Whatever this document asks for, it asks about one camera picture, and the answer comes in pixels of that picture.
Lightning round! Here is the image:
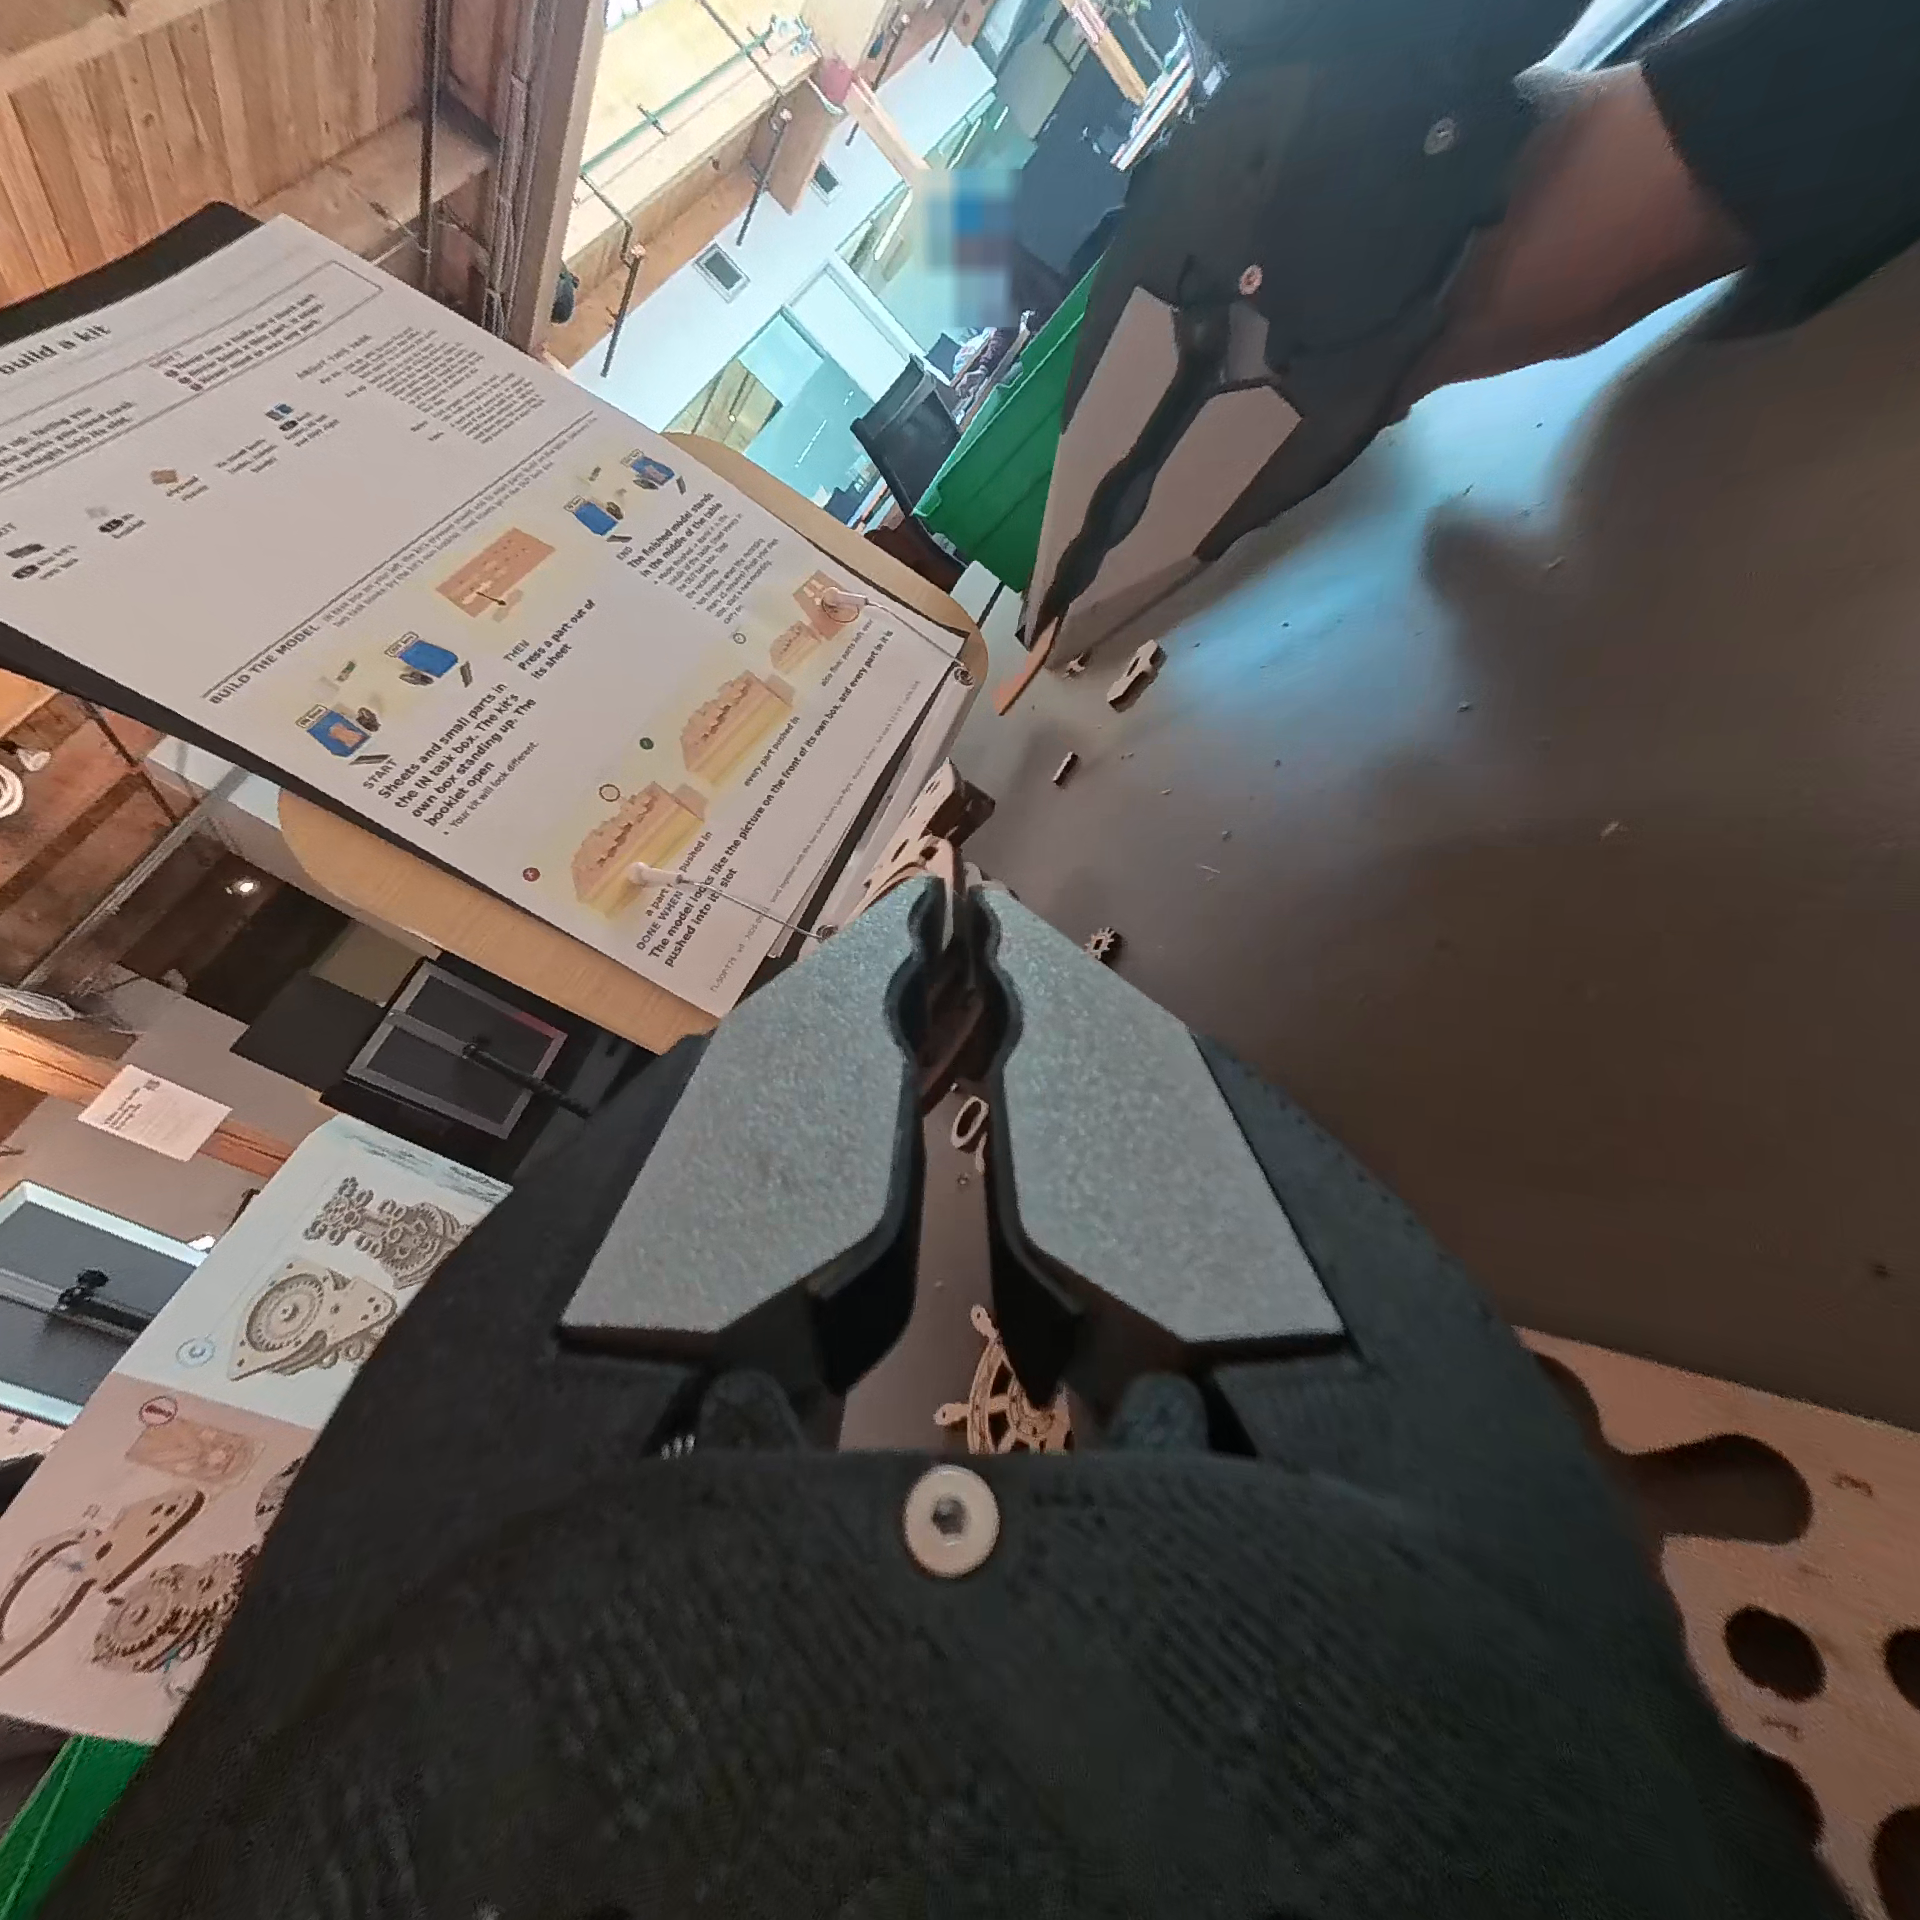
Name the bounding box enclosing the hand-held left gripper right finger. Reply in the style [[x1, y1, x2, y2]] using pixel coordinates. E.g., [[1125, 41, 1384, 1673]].
[[965, 881, 1350, 1390]]

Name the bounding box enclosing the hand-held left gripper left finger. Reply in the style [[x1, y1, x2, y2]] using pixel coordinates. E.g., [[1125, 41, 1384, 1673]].
[[559, 880, 939, 1398]]

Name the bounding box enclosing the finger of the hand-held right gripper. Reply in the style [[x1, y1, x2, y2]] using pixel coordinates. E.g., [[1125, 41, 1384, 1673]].
[[1020, 284, 1189, 633], [1048, 380, 1301, 645]]

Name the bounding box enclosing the wooden mechanical model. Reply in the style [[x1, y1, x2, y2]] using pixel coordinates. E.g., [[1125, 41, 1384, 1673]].
[[847, 762, 1039, 1114]]

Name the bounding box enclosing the person's right forearm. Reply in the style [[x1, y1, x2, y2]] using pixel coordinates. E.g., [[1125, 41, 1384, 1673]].
[[1643, 0, 1920, 340]]

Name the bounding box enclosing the pale blue model kit box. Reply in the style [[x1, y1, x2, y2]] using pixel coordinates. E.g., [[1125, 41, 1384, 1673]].
[[0, 1112, 514, 1752]]

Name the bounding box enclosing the person's right hand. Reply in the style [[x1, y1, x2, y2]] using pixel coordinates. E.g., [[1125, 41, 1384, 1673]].
[[1440, 59, 1756, 429]]

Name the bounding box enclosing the green plastic bin stack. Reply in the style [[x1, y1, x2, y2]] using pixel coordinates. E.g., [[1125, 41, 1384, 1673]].
[[915, 262, 1115, 594]]

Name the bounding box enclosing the wooden ship's wheel part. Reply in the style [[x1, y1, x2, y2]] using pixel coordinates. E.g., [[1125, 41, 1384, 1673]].
[[933, 1308, 1076, 1455]]

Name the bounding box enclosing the printed instruction sheet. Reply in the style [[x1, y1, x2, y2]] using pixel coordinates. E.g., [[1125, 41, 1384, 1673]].
[[0, 216, 970, 970]]

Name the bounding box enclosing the large wooden part sheet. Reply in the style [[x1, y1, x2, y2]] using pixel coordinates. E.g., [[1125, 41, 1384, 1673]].
[[1514, 1325, 1920, 1920]]

